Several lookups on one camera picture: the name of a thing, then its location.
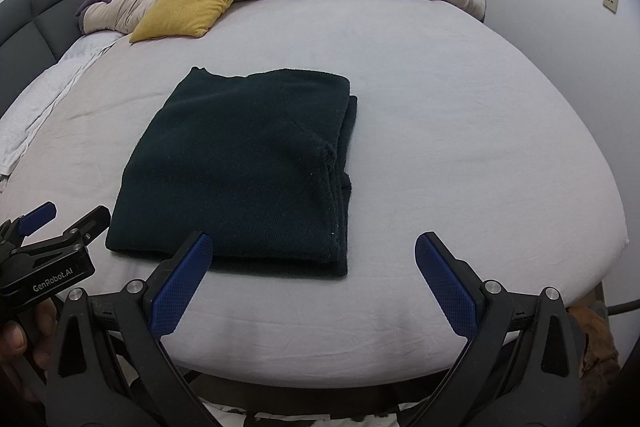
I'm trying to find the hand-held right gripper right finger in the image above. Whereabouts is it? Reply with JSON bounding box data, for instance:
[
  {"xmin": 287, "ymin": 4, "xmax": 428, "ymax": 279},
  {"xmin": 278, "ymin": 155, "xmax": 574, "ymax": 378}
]
[{"xmin": 402, "ymin": 231, "xmax": 586, "ymax": 427}]

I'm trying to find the black cable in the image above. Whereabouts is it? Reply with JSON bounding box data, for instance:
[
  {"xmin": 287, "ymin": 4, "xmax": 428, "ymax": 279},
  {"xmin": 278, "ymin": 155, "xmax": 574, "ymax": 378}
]
[{"xmin": 602, "ymin": 294, "xmax": 636, "ymax": 315}]

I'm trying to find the person's left hand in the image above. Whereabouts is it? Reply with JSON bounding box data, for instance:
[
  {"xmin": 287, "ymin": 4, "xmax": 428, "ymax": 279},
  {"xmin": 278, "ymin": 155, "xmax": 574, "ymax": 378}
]
[{"xmin": 0, "ymin": 297, "xmax": 66, "ymax": 403}]

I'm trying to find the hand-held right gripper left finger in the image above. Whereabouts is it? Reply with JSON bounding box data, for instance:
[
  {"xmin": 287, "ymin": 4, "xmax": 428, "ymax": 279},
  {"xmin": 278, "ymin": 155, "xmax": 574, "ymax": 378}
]
[{"xmin": 42, "ymin": 231, "xmax": 221, "ymax": 427}]

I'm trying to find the bed with white sheet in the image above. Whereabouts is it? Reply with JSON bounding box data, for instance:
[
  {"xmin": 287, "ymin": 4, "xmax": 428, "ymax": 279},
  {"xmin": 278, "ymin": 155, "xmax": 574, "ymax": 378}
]
[{"xmin": 0, "ymin": 0, "xmax": 630, "ymax": 408}]

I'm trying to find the dark grey padded headboard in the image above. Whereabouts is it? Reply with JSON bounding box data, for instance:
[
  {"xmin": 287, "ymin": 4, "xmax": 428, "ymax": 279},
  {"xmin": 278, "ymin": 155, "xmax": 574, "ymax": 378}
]
[{"xmin": 0, "ymin": 0, "xmax": 128, "ymax": 118}]

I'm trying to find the brown cloth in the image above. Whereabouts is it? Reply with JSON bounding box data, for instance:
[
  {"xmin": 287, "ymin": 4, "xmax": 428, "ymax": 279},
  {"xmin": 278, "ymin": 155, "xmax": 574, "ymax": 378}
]
[{"xmin": 567, "ymin": 304, "xmax": 623, "ymax": 378}]

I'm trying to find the dark green sweater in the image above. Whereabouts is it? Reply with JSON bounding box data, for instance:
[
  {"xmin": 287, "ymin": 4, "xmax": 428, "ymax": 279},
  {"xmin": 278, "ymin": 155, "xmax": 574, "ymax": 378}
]
[{"xmin": 105, "ymin": 66, "xmax": 359, "ymax": 279}]

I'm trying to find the brown white patterned rug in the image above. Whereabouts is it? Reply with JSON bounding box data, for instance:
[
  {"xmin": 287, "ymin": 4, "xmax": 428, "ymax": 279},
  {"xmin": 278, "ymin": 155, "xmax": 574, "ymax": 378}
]
[{"xmin": 200, "ymin": 402, "xmax": 416, "ymax": 427}]

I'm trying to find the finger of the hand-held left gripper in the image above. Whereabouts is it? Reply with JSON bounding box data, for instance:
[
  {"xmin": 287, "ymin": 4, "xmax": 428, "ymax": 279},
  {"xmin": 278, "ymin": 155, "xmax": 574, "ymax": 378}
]
[
  {"xmin": 10, "ymin": 201, "xmax": 57, "ymax": 238},
  {"xmin": 57, "ymin": 205, "xmax": 112, "ymax": 255}
]

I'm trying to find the white towel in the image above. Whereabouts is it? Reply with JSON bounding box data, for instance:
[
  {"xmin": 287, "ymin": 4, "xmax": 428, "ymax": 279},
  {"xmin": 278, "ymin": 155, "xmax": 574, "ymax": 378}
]
[{"xmin": 0, "ymin": 34, "xmax": 123, "ymax": 192}]

